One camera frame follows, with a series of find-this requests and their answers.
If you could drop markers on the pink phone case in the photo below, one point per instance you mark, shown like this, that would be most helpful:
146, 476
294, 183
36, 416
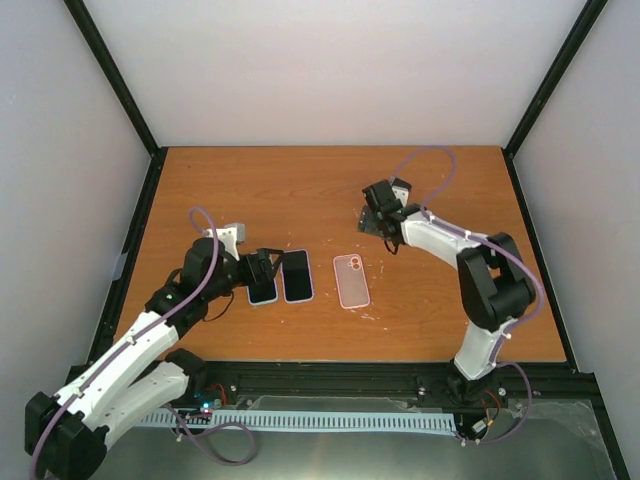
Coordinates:
351, 283

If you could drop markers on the black smartphone dark blue edge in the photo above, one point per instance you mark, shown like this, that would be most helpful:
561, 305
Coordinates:
296, 275

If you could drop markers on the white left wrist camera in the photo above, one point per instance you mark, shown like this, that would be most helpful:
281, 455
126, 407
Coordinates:
231, 236

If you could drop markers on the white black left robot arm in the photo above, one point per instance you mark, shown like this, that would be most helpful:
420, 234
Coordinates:
125, 350

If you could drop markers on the black smartphone red edge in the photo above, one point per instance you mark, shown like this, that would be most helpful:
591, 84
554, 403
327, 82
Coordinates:
367, 223

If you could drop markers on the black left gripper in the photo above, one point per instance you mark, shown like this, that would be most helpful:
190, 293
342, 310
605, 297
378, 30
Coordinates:
267, 273

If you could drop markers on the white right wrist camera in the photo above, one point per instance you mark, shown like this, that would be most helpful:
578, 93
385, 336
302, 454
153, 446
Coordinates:
401, 190

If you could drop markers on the light blue phone case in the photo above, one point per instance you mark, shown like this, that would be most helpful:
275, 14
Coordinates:
262, 295

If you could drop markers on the lavender phone case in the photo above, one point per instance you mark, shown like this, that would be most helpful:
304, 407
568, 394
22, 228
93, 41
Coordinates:
311, 280

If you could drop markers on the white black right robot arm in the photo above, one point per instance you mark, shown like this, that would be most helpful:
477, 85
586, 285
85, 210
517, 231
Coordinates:
496, 287

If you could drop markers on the black aluminium frame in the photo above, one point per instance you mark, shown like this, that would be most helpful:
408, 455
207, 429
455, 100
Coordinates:
343, 379

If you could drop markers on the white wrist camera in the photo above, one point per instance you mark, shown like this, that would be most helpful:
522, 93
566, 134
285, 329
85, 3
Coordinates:
401, 190
231, 236

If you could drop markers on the light blue slotted cable duct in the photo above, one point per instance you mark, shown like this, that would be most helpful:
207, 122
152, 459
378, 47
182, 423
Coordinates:
326, 422

